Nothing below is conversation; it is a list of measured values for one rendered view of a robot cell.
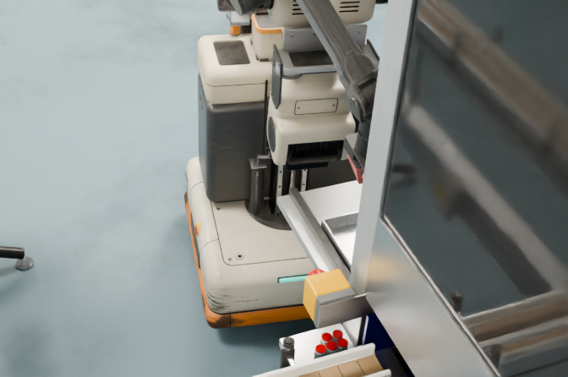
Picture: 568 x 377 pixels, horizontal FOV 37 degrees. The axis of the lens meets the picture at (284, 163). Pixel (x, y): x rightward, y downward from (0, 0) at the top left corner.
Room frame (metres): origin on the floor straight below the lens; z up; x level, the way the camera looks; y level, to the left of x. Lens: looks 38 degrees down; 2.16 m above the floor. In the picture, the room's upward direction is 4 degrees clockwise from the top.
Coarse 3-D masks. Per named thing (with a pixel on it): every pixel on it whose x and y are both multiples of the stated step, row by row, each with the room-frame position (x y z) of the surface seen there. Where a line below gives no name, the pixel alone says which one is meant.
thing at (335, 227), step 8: (336, 216) 1.44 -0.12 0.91; (344, 216) 1.44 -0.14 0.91; (352, 216) 1.45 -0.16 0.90; (328, 224) 1.43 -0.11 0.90; (336, 224) 1.44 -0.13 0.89; (344, 224) 1.45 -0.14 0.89; (352, 224) 1.45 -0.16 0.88; (328, 232) 1.39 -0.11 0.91; (336, 232) 1.42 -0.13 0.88; (344, 232) 1.42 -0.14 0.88; (352, 232) 1.42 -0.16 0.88; (336, 240) 1.36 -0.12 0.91; (344, 240) 1.40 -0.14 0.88; (352, 240) 1.40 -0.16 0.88; (336, 248) 1.35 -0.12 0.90; (344, 248) 1.37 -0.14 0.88; (352, 248) 1.38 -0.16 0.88; (344, 256) 1.32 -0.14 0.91
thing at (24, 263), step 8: (0, 248) 2.10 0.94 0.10; (8, 248) 2.11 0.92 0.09; (16, 248) 2.13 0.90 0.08; (0, 256) 2.08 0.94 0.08; (8, 256) 2.09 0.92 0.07; (16, 256) 2.10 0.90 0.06; (24, 256) 2.13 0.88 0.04; (16, 264) 2.12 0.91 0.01; (24, 264) 2.12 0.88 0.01; (32, 264) 2.13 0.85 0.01
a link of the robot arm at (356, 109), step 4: (352, 96) 1.36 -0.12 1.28; (352, 100) 1.35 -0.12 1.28; (356, 100) 1.35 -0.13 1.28; (352, 104) 1.36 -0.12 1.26; (356, 104) 1.35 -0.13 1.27; (352, 108) 1.37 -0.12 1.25; (356, 108) 1.35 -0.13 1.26; (360, 108) 1.35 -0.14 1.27; (352, 112) 1.38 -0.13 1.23; (356, 112) 1.36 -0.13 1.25; (360, 112) 1.35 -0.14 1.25; (372, 112) 1.37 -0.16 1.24; (356, 116) 1.37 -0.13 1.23; (360, 116) 1.35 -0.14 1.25; (368, 116) 1.36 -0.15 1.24; (360, 120) 1.35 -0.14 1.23; (364, 120) 1.36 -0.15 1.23; (368, 120) 1.36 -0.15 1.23
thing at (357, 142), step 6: (360, 132) 1.40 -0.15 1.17; (348, 138) 1.43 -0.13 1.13; (354, 138) 1.44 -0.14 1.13; (360, 138) 1.39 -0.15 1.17; (366, 138) 1.38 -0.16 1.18; (348, 144) 1.42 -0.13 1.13; (354, 144) 1.42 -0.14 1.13; (360, 144) 1.39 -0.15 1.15; (366, 144) 1.38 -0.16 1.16; (354, 150) 1.40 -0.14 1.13; (360, 150) 1.39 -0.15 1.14; (366, 150) 1.38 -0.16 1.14; (360, 156) 1.38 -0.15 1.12; (360, 162) 1.37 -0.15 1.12
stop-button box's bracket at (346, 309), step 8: (360, 296) 1.09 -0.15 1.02; (328, 304) 1.07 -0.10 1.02; (336, 304) 1.08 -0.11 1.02; (344, 304) 1.08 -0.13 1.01; (352, 304) 1.09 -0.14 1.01; (360, 304) 1.10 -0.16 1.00; (320, 312) 1.06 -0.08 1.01; (328, 312) 1.07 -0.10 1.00; (336, 312) 1.08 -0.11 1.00; (344, 312) 1.08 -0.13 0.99; (352, 312) 1.09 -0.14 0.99; (360, 312) 1.10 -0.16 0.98; (320, 320) 1.06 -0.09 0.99; (328, 320) 1.07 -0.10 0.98; (336, 320) 1.08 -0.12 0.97; (344, 320) 1.08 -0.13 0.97
